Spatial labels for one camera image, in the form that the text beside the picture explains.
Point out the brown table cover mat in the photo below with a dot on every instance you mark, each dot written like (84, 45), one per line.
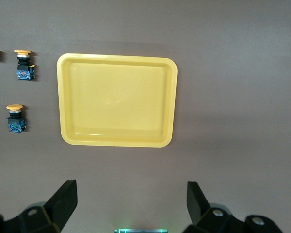
(232, 72)

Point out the yellow mushroom push button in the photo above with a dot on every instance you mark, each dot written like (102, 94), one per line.
(14, 121)
(24, 65)

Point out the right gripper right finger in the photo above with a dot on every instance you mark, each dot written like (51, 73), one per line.
(196, 204)

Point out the yellow plastic tray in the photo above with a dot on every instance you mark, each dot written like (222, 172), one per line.
(116, 99)

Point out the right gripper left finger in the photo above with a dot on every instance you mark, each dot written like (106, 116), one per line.
(60, 201)

